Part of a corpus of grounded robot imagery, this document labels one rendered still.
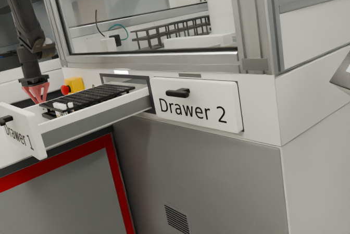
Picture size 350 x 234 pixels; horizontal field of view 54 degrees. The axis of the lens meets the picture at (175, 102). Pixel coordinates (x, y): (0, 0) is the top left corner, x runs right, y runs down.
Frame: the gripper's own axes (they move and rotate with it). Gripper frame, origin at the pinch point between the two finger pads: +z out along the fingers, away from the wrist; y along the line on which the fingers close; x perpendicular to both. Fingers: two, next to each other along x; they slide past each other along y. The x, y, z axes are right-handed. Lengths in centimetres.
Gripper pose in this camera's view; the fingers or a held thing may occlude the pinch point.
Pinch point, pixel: (39, 102)
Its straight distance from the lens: 130.7
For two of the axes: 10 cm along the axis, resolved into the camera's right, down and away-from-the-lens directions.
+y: -7.6, -0.4, 6.5
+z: 1.6, 9.6, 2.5
